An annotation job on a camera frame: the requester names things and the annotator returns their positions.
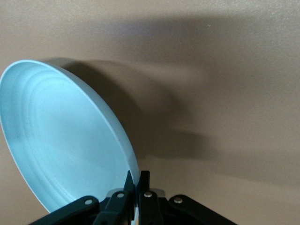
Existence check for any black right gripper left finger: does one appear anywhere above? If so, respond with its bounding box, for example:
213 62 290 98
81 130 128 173
29 170 136 225

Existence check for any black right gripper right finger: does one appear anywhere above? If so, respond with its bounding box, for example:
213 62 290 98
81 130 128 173
136 170 237 225

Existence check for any light blue plate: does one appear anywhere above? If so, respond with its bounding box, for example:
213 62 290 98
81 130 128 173
0 60 140 222

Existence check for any brown table cloth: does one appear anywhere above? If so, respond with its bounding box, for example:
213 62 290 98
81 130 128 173
0 0 300 225

